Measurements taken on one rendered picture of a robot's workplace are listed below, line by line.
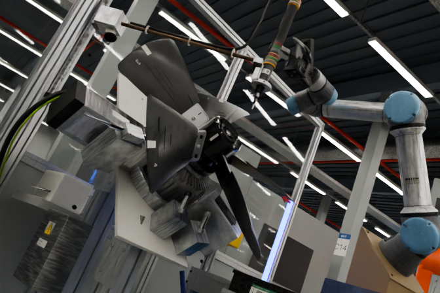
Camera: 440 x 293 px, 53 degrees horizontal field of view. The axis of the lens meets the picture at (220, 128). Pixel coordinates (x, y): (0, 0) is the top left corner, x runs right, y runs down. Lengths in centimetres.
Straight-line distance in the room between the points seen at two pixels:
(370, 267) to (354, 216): 656
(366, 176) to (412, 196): 688
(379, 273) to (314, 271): 426
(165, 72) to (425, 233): 95
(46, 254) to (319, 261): 483
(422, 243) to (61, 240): 110
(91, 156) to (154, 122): 23
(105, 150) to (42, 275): 43
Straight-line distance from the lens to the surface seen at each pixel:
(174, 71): 134
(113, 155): 119
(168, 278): 223
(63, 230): 139
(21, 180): 180
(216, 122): 127
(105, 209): 150
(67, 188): 164
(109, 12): 173
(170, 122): 109
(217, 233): 137
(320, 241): 593
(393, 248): 174
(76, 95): 115
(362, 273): 171
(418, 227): 157
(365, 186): 842
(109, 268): 128
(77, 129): 121
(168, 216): 123
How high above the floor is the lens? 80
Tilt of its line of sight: 19 degrees up
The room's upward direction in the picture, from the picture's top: 23 degrees clockwise
